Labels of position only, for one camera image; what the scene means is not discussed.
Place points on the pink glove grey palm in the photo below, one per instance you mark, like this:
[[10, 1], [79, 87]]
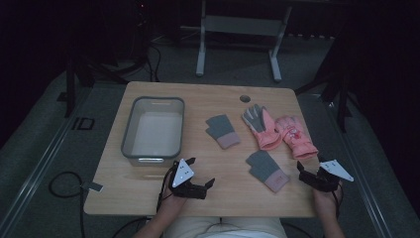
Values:
[[261, 128]]

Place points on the metal floor rail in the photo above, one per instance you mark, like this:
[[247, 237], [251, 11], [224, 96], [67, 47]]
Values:
[[33, 178], [363, 191]]

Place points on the grey pink sock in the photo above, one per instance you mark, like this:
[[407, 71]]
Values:
[[222, 131], [266, 170]]

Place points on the white metal desk frame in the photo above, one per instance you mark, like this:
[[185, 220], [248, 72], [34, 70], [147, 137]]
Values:
[[244, 24]]

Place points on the pink glove with print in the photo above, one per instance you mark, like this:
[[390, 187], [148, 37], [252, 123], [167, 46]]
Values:
[[295, 137]]

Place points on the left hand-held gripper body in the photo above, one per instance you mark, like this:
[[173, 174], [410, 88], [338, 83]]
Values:
[[182, 172]]

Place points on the person's right hand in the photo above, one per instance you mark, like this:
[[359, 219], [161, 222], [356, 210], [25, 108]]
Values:
[[325, 203]]

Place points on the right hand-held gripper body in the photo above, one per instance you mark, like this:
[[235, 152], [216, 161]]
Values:
[[336, 169]]

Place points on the grey table edge clip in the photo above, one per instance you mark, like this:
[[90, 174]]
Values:
[[93, 187]]

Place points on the person's left hand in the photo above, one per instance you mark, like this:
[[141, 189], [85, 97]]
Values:
[[171, 203]]

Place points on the black metal stand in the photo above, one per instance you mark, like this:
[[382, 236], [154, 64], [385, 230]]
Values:
[[341, 99], [70, 86]]

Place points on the person's light trousers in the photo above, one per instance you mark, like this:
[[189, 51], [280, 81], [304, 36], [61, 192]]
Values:
[[228, 228]]

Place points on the grey plastic bin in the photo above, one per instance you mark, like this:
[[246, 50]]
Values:
[[154, 132]]

